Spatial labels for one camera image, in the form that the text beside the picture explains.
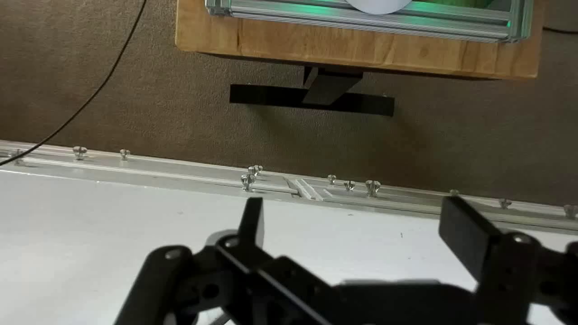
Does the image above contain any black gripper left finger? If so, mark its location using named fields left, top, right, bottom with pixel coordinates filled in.
left=113, top=196, right=339, bottom=325

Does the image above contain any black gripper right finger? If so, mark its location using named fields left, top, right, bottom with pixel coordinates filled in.
left=437, top=194, right=578, bottom=325

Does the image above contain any black T-shaped table foot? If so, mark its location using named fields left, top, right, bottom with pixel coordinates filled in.
left=229, top=62, right=395, bottom=117

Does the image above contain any white round object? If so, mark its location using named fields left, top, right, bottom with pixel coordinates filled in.
left=345, top=0, right=415, bottom=16

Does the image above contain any aluminium table edge rail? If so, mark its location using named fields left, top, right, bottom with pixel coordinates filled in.
left=0, top=138, right=578, bottom=236

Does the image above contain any thin black cable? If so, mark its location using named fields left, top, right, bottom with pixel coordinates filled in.
left=0, top=0, right=149, bottom=167

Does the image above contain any aluminium extrusion frame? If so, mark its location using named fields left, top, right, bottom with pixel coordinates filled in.
left=204, top=0, right=536, bottom=43

